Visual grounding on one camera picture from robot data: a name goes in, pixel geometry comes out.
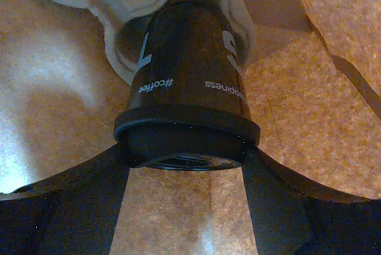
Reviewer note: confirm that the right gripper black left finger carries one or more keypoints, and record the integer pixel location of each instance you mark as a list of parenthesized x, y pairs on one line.
[(72, 212)]

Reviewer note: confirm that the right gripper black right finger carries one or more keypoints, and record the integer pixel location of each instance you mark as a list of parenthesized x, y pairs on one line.
[(292, 214)]

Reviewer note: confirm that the brown paper bag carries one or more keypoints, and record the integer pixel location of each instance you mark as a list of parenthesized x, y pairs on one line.
[(60, 96)]

